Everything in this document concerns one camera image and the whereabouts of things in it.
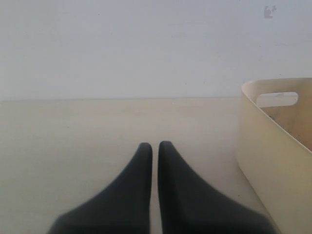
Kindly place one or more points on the white plastic bin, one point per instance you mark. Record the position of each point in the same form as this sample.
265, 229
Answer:
274, 151

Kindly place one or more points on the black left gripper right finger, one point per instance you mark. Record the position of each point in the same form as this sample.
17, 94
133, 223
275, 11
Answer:
189, 205

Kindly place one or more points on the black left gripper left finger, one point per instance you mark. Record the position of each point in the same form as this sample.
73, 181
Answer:
123, 207

